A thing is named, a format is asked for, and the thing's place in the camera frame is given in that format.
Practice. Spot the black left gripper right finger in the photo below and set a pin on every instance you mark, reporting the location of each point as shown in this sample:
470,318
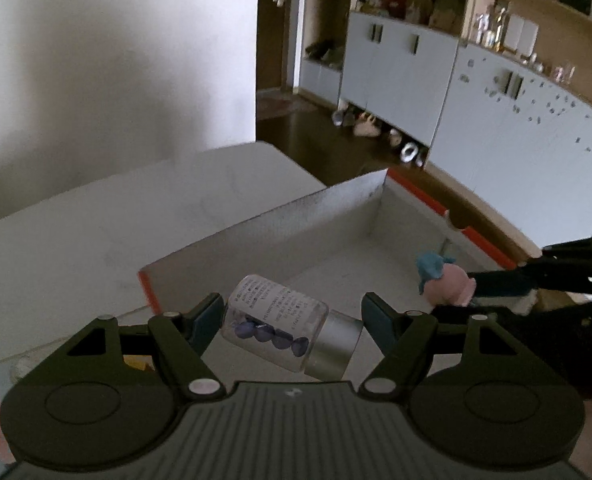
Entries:
406,341

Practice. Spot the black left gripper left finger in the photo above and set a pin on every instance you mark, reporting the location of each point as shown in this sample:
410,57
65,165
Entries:
178,342

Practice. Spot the pink blue pig toy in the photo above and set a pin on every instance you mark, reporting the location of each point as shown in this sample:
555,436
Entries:
442,282

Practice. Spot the clear pill bottle silver cap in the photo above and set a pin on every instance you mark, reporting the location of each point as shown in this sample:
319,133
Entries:
290,329

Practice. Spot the red cardboard storage box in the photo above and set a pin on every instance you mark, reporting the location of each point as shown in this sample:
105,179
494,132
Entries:
335,245

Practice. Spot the dark entrance door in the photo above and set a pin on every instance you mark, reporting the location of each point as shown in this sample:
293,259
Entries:
272,37

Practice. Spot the white wall cabinet unit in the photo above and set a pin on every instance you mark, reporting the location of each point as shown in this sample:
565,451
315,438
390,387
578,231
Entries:
493,95

